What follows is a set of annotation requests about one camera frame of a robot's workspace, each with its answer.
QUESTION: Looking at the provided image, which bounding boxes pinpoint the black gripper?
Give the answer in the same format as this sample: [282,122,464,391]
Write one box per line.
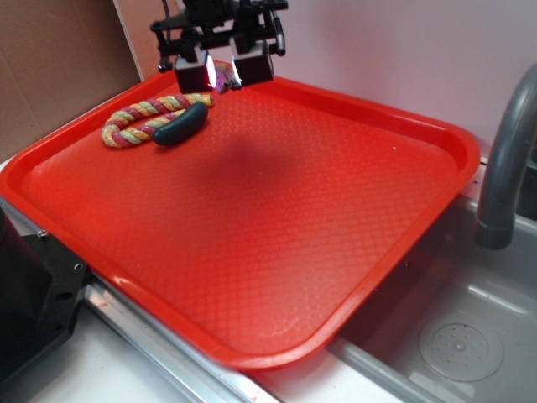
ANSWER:
[150,1,289,92]

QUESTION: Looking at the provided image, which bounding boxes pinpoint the brown wood chip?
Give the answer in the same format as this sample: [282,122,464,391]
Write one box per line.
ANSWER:
[215,63,242,94]

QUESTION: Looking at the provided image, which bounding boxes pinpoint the dark green rubber sausage toy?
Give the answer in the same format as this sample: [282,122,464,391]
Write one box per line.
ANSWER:
[152,102,209,147]

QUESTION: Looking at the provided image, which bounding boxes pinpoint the brown cardboard panel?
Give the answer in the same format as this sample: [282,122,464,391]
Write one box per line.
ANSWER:
[0,0,192,163]

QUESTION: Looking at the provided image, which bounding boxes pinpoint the red plastic tray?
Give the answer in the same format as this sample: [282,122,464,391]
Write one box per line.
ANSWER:
[1,73,480,371]

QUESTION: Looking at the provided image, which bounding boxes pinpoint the grey sink faucet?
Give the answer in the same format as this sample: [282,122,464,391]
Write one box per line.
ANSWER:
[474,65,536,250]

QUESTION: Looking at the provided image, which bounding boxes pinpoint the grey plastic sink basin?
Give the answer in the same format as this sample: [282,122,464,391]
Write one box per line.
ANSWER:
[329,197,536,402]

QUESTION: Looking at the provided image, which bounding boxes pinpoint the multicolour rope toy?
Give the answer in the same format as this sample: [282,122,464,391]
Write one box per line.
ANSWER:
[101,93,215,149]

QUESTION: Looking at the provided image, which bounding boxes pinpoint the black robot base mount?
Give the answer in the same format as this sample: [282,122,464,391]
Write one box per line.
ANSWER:
[1,212,89,387]

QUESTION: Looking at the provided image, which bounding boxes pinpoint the silver metal rail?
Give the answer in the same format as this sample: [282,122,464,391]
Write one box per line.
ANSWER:
[0,196,282,403]

